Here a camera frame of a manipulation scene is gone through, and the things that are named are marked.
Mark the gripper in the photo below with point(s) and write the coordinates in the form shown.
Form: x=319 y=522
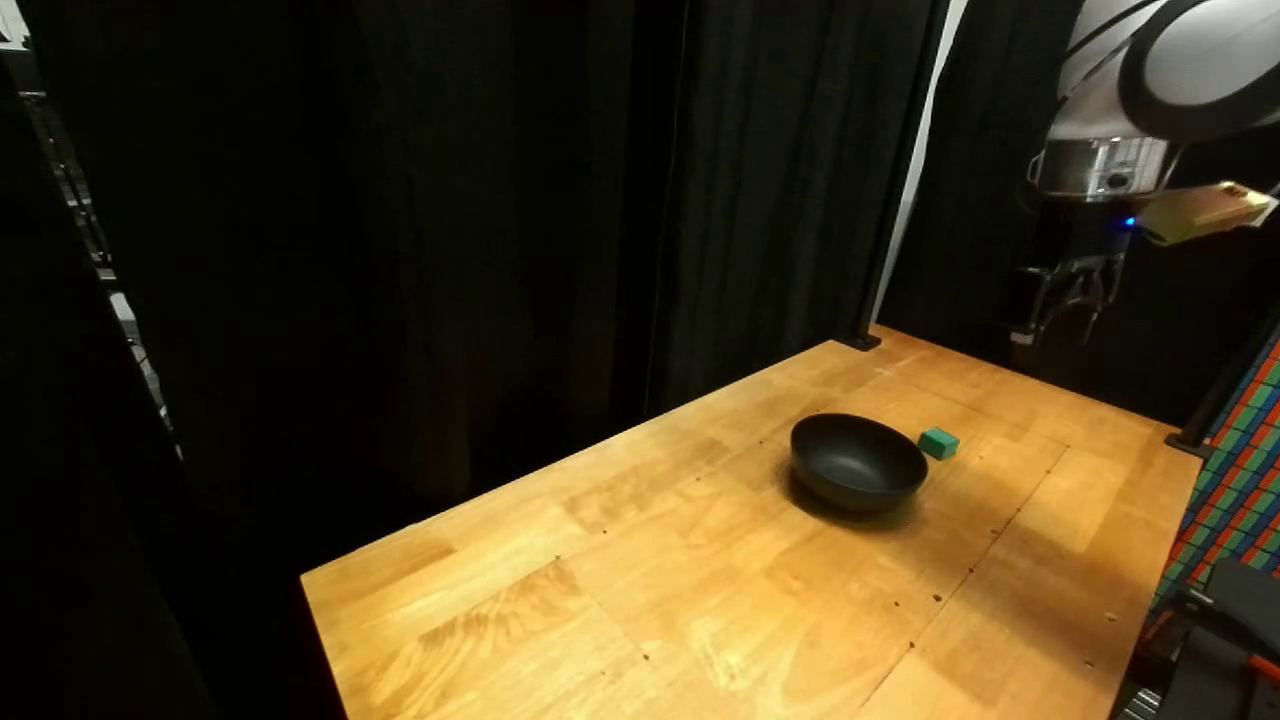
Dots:
x=1080 y=230

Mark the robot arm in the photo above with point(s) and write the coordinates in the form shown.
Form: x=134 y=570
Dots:
x=1100 y=70

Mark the black bowl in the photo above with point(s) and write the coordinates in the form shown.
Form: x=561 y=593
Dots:
x=858 y=462

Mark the black curtain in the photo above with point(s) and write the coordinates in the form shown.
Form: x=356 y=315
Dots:
x=450 y=250
x=990 y=200

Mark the green block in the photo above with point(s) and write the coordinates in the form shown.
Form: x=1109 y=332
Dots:
x=939 y=443

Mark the colourful checkered board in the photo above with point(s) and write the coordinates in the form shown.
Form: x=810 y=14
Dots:
x=1235 y=490

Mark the black metal fixture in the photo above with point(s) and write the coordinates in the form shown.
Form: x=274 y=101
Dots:
x=1215 y=650

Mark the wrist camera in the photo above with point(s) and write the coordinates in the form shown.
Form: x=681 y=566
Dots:
x=1205 y=212

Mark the black frame post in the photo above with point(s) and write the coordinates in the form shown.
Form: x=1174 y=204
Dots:
x=900 y=190
x=1225 y=390

